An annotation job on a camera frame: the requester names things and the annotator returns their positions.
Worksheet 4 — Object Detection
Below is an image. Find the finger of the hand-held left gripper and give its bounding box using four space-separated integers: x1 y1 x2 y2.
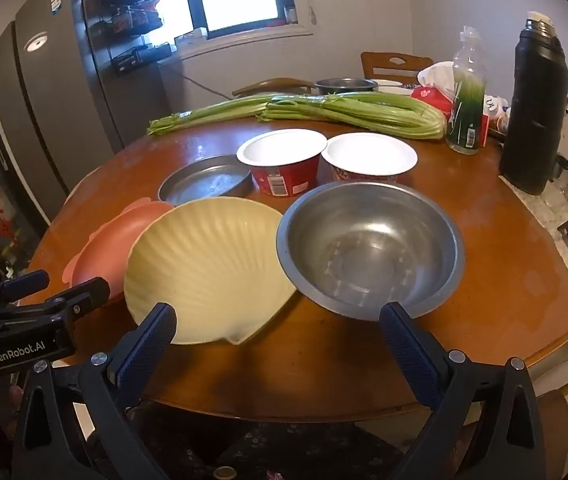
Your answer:
0 277 112 333
0 269 50 311

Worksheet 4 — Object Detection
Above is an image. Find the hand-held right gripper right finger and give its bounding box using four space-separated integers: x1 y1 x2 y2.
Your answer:
379 301 547 480

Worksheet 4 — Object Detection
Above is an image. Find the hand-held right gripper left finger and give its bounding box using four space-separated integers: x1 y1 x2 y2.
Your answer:
11 302 180 480

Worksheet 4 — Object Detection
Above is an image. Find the pink plastic plate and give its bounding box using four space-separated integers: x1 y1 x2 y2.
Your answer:
62 199 175 306

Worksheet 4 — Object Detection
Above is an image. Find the cream shell-shaped plate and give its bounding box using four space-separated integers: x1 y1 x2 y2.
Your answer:
123 196 299 347

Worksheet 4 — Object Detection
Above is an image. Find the stainless steel bowl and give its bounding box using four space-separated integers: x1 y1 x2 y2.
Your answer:
275 181 466 321

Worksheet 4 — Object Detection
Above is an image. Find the round steel plate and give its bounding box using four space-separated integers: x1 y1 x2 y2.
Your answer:
157 154 254 207

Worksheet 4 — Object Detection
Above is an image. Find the red paper bowl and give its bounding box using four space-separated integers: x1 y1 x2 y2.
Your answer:
236 128 328 197
321 132 419 186

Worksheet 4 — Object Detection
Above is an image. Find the person's dark floral clothing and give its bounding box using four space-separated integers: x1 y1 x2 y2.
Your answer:
129 400 405 480

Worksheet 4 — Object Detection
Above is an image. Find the grey refrigerator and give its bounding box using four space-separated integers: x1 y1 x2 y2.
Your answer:
0 0 175 226

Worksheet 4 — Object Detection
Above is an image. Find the white marbled mat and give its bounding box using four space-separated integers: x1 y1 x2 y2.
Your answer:
501 175 568 308

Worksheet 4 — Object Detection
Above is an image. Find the long celery bunch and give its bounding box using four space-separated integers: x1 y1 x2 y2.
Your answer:
146 92 315 137

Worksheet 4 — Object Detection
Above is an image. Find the glass cup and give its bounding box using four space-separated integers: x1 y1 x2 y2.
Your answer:
544 170 568 211

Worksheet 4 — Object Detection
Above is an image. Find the red carton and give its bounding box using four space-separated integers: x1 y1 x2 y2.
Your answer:
476 112 492 148

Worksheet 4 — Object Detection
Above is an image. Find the black labelled box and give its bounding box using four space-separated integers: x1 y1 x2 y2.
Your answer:
111 45 172 77

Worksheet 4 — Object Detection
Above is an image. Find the thick celery bunch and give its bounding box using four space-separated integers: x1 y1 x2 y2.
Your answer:
256 91 447 141

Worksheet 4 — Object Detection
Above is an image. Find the clear bottle green label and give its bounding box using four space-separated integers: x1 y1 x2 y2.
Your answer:
445 26 487 156

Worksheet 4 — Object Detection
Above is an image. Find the red tissue pack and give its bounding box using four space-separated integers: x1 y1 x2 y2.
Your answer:
410 61 457 116

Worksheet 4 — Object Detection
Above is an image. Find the white plastic packet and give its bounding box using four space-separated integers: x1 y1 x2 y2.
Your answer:
481 95 510 133

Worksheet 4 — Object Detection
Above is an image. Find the black thermos flask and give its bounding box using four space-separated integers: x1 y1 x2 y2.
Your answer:
499 11 568 196

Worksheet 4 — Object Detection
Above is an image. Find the steel cooking pot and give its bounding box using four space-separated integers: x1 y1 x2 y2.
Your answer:
314 78 379 97

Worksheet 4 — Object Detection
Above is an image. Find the white windowsill box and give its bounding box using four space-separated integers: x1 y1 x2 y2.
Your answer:
174 27 210 48

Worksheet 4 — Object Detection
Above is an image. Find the curved-back wooden chair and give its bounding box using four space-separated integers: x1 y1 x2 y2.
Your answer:
231 77 317 98

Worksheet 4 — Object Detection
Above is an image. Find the square-back wooden chair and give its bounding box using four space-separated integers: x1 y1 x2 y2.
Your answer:
360 51 435 83

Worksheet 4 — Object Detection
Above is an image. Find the dark wall cable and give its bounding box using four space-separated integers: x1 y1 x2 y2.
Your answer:
184 74 236 102

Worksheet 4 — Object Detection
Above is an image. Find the black wire rack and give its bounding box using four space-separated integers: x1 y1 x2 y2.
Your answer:
79 0 165 61

